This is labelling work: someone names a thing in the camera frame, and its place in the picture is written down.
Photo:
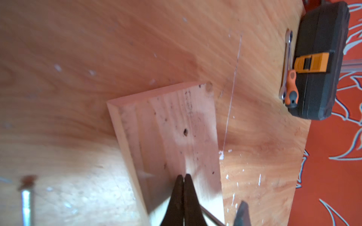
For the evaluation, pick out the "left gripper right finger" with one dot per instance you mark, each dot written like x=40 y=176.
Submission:
x=192 y=211

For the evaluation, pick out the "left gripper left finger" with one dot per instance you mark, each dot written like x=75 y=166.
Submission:
x=175 y=211

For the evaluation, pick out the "light wooden block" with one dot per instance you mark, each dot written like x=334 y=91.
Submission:
x=164 y=133

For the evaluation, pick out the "orange black screwdriver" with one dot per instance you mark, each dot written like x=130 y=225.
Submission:
x=292 y=94

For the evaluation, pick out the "silver ratchet wrench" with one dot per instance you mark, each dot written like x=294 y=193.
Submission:
x=288 y=41

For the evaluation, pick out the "black plastic tool case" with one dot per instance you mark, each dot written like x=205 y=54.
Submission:
x=318 y=57

